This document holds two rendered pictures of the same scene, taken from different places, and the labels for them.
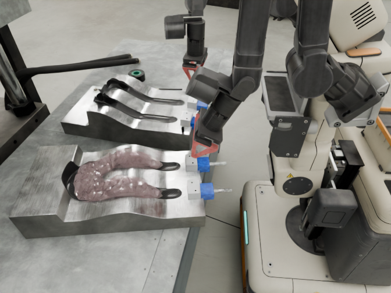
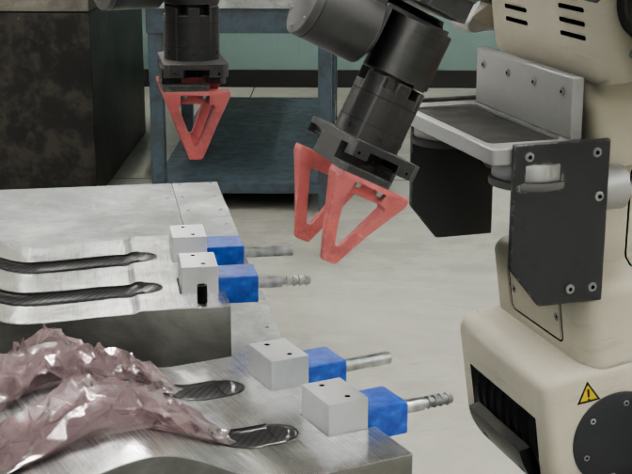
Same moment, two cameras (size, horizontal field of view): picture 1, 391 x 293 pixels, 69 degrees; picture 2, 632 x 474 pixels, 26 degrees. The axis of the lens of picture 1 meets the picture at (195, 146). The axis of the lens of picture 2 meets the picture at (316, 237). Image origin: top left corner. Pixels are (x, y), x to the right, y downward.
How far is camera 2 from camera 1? 64 cm
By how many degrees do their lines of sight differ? 34
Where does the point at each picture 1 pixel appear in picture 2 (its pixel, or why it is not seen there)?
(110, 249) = not seen: outside the picture
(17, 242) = not seen: outside the picture
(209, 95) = (368, 18)
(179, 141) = (194, 344)
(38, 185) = not seen: outside the picture
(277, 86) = (467, 118)
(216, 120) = (389, 103)
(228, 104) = (422, 46)
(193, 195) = (345, 413)
